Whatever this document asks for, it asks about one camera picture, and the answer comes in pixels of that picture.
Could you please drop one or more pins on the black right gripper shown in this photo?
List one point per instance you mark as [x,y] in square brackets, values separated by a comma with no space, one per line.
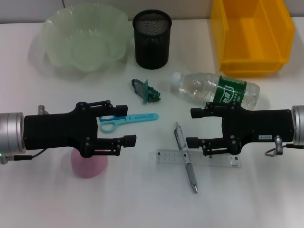
[256,126]

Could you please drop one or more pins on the pale green fruit bowl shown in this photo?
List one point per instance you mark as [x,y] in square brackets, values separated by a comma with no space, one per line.
[83,47]

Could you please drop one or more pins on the pink peach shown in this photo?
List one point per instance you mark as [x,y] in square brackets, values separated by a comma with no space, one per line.
[88,168]

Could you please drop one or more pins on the clear plastic ruler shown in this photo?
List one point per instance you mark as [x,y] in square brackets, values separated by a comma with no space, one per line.
[213,162]

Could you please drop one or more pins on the yellow plastic bin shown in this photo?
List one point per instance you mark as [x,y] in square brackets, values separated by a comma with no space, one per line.
[251,47]

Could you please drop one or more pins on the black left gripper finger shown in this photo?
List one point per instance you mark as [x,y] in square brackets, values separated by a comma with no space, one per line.
[129,140]

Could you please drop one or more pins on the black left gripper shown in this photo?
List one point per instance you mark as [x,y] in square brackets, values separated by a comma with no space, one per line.
[52,129]

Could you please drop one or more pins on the black mesh pen holder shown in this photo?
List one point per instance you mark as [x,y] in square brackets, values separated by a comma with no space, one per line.
[152,47]

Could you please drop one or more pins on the clear green-label water bottle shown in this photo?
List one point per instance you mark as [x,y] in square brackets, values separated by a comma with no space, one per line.
[202,88]

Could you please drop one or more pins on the blue capped scissors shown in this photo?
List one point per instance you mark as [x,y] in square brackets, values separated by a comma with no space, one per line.
[142,117]

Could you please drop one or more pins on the grey ballpoint pen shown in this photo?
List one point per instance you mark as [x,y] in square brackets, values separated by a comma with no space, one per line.
[191,171]

